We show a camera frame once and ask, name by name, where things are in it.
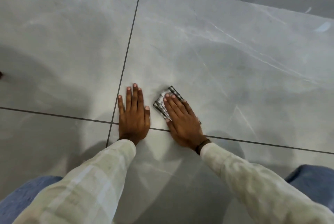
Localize person's right forearm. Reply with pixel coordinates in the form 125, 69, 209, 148
200, 142, 334, 224

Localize person's left hand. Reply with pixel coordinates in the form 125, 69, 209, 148
117, 83, 151, 145

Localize person's leg blue jeans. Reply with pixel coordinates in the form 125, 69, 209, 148
0, 176, 63, 224
284, 164, 334, 206

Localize dark brown wristband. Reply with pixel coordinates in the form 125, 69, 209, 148
195, 138, 211, 155

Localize person's left forearm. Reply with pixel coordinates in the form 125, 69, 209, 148
12, 139, 137, 224

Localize person's right leg blue jeans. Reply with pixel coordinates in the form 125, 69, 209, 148
284, 164, 334, 206

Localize black white checkered cloth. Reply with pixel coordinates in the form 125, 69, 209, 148
153, 86, 202, 125

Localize person's right hand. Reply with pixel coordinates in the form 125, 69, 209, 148
163, 94, 207, 152

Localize person's left leg blue jeans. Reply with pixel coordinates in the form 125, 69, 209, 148
0, 176, 63, 224

